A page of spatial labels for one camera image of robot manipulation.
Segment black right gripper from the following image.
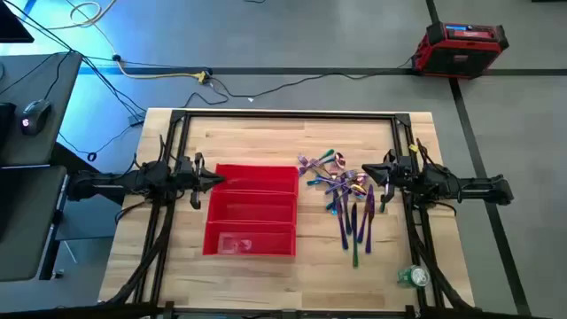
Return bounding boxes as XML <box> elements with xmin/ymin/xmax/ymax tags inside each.
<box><xmin>361</xmin><ymin>149</ymin><xmax>416</xmax><ymax>204</ymax></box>

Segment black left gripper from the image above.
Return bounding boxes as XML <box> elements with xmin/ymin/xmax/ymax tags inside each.
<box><xmin>174</xmin><ymin>152</ymin><xmax>227</xmax><ymax>210</ymax></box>

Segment iridescent fork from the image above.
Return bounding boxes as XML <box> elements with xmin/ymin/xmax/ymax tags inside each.
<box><xmin>305</xmin><ymin>157</ymin><xmax>338</xmax><ymax>172</ymax></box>
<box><xmin>297</xmin><ymin>149</ymin><xmax>336</xmax><ymax>176</ymax></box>
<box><xmin>306</xmin><ymin>170</ymin><xmax>358</xmax><ymax>186</ymax></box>
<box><xmin>325</xmin><ymin>176</ymin><xmax>355</xmax><ymax>210</ymax></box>

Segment red plastic bin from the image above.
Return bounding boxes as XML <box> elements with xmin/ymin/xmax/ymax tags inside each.
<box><xmin>214</xmin><ymin>163</ymin><xmax>300</xmax><ymax>195</ymax></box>
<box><xmin>206</xmin><ymin>190</ymin><xmax>299</xmax><ymax>224</ymax></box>
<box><xmin>202</xmin><ymin>220</ymin><xmax>297</xmax><ymax>258</ymax></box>

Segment green soda can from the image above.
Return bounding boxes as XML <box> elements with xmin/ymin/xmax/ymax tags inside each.
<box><xmin>397</xmin><ymin>264</ymin><xmax>431</xmax><ymax>289</ymax></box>

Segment red black jobsite radio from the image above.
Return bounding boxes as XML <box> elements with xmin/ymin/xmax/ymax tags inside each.
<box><xmin>410</xmin><ymin>20</ymin><xmax>510</xmax><ymax>81</ymax></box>

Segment black computer mouse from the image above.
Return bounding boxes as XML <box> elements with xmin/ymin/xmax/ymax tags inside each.
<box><xmin>19</xmin><ymin>99</ymin><xmax>53</xmax><ymax>136</ymax></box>

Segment dark grey desk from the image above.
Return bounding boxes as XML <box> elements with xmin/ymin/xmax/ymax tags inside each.
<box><xmin>0</xmin><ymin>51</ymin><xmax>84</xmax><ymax>168</ymax></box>

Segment black keyboard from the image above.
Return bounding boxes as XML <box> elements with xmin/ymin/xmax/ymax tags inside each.
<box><xmin>0</xmin><ymin>101</ymin><xmax>17</xmax><ymax>150</ymax></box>

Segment black monitor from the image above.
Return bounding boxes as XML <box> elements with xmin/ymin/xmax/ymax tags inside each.
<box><xmin>0</xmin><ymin>0</ymin><xmax>35</xmax><ymax>44</ymax></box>

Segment black aluminium table frame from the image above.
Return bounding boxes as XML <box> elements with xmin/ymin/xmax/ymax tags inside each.
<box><xmin>132</xmin><ymin>108</ymin><xmax>448</xmax><ymax>319</ymax></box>

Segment cream yellow extension cord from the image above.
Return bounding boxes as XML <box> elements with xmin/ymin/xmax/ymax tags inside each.
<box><xmin>46</xmin><ymin>0</ymin><xmax>209</xmax><ymax>85</ymax></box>

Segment black arm cable sleeve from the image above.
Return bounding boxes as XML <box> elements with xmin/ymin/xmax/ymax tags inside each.
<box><xmin>405</xmin><ymin>201</ymin><xmax>473</xmax><ymax>309</ymax></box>
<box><xmin>108</xmin><ymin>198</ymin><xmax>176</xmax><ymax>307</ymax></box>

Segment black radio power cable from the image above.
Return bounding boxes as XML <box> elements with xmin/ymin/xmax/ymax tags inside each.
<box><xmin>206</xmin><ymin>55</ymin><xmax>417</xmax><ymax>98</ymax></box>

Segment black floor cable bundle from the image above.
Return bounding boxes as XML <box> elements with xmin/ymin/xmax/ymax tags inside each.
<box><xmin>0</xmin><ymin>0</ymin><xmax>150</xmax><ymax>163</ymax></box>

